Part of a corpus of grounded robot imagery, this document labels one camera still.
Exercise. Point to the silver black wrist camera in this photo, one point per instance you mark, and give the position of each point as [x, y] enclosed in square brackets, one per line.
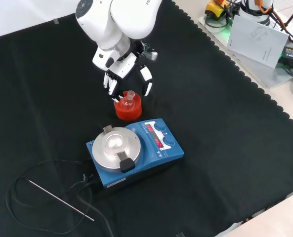
[152, 55]

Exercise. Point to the black tripod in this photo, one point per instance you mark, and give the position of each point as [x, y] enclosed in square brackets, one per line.
[292, 15]

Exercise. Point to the blue heater with steel top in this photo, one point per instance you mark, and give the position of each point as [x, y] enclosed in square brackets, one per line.
[146, 163]

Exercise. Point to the red round flask stand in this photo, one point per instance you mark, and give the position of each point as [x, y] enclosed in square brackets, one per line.
[129, 115]

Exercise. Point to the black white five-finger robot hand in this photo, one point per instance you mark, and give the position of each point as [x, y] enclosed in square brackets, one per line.
[121, 67]

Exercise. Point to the grey metal base plate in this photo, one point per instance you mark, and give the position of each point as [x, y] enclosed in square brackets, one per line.
[267, 76]

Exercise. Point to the clear glass round-bottom flask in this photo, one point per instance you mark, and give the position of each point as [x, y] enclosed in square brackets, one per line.
[129, 99]

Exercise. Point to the pale printed board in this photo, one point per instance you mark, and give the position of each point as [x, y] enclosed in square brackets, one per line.
[257, 42]

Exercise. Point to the clear cloth clip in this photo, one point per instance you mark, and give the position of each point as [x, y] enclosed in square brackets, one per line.
[56, 21]
[180, 234]

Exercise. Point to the yellow stop button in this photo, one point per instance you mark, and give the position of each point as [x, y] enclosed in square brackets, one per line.
[214, 10]

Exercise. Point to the thin steel probe rod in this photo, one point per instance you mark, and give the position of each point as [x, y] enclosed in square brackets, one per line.
[62, 201]

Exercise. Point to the black bench cloth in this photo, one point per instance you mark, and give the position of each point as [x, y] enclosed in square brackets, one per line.
[210, 123]

